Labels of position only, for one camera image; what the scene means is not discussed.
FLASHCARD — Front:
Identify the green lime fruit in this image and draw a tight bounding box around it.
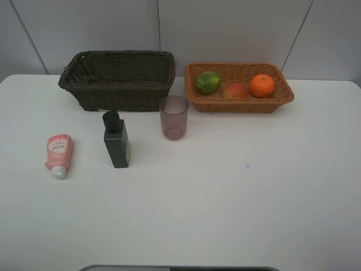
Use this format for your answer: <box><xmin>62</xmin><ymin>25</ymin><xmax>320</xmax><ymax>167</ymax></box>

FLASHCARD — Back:
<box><xmin>196</xmin><ymin>71</ymin><xmax>221</xmax><ymax>95</ymax></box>

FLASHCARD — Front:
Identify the dark green pump bottle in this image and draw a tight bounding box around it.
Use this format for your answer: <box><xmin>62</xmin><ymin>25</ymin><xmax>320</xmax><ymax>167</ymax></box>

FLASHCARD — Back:
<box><xmin>103</xmin><ymin>111</ymin><xmax>131</xmax><ymax>168</ymax></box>

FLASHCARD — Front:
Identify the red yellow peach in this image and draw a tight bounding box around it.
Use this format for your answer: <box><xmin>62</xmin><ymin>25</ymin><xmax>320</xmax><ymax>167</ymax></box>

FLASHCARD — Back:
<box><xmin>223</xmin><ymin>82</ymin><xmax>248</xmax><ymax>99</ymax></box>

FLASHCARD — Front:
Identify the orange mandarin fruit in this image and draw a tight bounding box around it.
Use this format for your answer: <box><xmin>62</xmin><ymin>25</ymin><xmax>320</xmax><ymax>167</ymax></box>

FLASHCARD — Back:
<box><xmin>250</xmin><ymin>74</ymin><xmax>275</xmax><ymax>98</ymax></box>

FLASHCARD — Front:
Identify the pink detergent bottle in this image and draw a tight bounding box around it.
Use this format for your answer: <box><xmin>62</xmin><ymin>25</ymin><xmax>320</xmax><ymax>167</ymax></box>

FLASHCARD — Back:
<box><xmin>45</xmin><ymin>134</ymin><xmax>73</xmax><ymax>179</ymax></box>

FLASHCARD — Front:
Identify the translucent purple plastic cup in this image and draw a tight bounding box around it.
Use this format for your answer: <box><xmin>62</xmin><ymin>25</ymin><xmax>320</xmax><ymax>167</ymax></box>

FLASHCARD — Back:
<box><xmin>159</xmin><ymin>95</ymin><xmax>189</xmax><ymax>141</ymax></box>

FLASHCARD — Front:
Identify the orange wicker basket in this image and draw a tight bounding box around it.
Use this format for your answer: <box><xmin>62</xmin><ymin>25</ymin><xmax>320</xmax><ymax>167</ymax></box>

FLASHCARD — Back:
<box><xmin>184</xmin><ymin>62</ymin><xmax>294</xmax><ymax>113</ymax></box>

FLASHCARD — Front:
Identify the dark brown wicker basket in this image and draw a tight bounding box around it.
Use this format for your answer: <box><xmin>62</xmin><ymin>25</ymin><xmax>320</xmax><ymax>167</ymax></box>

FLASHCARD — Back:
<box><xmin>58</xmin><ymin>50</ymin><xmax>176</xmax><ymax>112</ymax></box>

